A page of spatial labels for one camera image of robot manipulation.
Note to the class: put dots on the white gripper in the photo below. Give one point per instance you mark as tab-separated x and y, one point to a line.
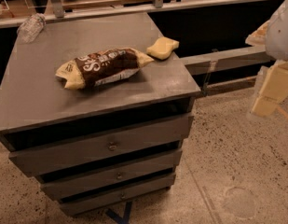
281	34

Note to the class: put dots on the brown chip bag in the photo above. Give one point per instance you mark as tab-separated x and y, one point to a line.
102	67

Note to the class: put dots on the yellow sponge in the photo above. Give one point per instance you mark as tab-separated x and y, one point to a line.
162	48

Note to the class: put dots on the middle grey drawer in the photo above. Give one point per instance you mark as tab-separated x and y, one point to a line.
110	176

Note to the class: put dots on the grey drawer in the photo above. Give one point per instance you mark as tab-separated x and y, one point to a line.
110	176
48	159
117	195

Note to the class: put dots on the grey drawer cabinet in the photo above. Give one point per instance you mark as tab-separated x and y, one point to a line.
36	110

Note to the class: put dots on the top grey drawer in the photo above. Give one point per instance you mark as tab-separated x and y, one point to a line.
48	159

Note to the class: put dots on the bottom grey drawer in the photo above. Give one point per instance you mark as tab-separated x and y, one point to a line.
117	195

